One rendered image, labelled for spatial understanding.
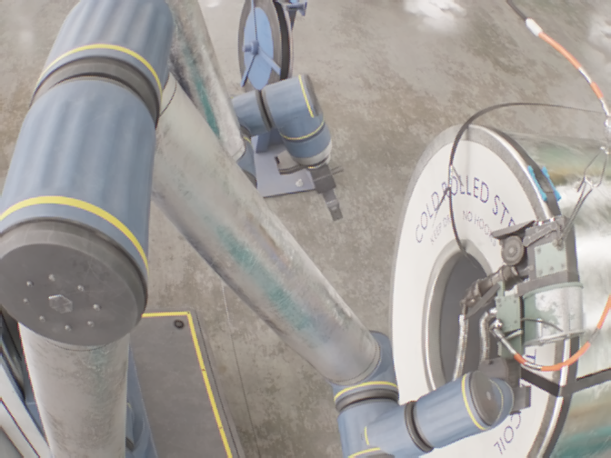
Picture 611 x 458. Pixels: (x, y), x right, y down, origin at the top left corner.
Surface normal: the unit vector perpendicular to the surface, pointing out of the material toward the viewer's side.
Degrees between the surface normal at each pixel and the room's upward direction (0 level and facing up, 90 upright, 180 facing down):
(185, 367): 0
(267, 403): 0
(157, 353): 0
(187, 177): 78
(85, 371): 92
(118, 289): 87
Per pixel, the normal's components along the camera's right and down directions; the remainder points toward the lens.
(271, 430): 0.18, -0.67
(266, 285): 0.37, 0.62
